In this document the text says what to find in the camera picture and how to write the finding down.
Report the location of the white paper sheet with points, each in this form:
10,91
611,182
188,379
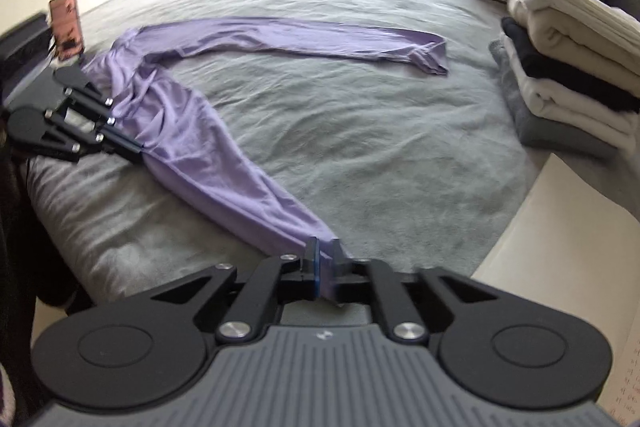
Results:
560,257

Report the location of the folded black garment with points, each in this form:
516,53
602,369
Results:
560,72

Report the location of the folded white ribbed garment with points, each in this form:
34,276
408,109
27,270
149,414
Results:
575,2

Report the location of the purple sweater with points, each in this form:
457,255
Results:
180,132

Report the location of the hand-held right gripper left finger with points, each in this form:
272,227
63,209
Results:
313,264

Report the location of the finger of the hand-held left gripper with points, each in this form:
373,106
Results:
120,146
92,101

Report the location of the folded beige garment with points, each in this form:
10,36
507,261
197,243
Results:
555,39

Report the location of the smartphone with lit screen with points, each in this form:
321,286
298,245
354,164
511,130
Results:
65,22

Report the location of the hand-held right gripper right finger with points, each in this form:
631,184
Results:
352,279

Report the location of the folded grey garment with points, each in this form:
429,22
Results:
545,134

